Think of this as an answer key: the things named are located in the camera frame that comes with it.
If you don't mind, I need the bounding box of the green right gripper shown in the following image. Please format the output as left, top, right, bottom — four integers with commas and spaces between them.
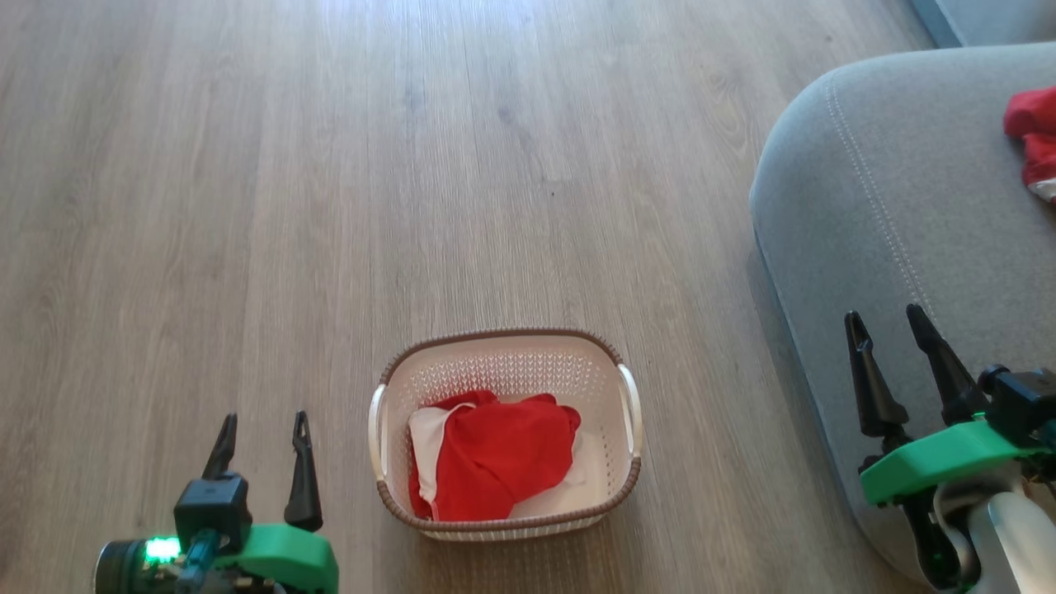
844, 303, 1042, 507

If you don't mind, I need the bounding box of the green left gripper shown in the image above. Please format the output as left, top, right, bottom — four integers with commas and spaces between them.
202, 410, 340, 594

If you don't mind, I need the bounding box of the red and white garment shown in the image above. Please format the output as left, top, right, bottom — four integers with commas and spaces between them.
408, 390, 588, 522
1003, 86, 1056, 204

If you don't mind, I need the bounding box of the grey fabric sofa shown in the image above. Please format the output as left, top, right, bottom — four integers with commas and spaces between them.
749, 43, 1056, 588

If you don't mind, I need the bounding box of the white wicker laundry basket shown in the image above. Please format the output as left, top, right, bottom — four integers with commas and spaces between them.
368, 328, 644, 542

